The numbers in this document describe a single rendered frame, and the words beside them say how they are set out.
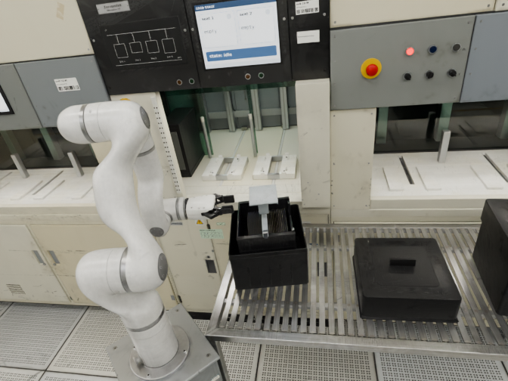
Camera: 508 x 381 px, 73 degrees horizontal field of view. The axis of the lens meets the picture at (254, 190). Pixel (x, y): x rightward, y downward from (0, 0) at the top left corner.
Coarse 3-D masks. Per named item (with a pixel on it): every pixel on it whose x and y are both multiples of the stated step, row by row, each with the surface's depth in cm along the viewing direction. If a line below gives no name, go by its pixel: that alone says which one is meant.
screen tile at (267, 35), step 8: (256, 8) 116; (272, 8) 115; (240, 16) 118; (248, 16) 117; (256, 16) 117; (264, 16) 117; (272, 16) 116; (240, 24) 119; (272, 24) 118; (240, 32) 120; (248, 32) 120; (256, 32) 120; (264, 32) 119; (272, 32) 119; (240, 40) 122; (248, 40) 121; (256, 40) 121; (264, 40) 121; (272, 40) 120
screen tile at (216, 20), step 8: (200, 16) 120; (208, 16) 119; (216, 16) 119; (224, 16) 118; (232, 16) 118; (200, 24) 121; (208, 24) 121; (216, 24) 120; (224, 24) 120; (232, 24) 119; (232, 32) 121; (208, 40) 124; (216, 40) 123; (224, 40) 123; (232, 40) 122
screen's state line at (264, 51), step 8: (240, 48) 123; (248, 48) 123; (256, 48) 123; (264, 48) 122; (272, 48) 122; (208, 56) 127; (216, 56) 126; (224, 56) 126; (232, 56) 125; (240, 56) 125; (248, 56) 124; (256, 56) 124; (264, 56) 123
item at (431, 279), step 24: (360, 240) 129; (384, 240) 128; (408, 240) 126; (432, 240) 125; (360, 264) 119; (384, 264) 118; (408, 264) 115; (432, 264) 115; (360, 288) 115; (384, 288) 109; (408, 288) 108; (432, 288) 107; (456, 288) 106; (360, 312) 114; (384, 312) 110; (408, 312) 108; (432, 312) 107; (456, 312) 105
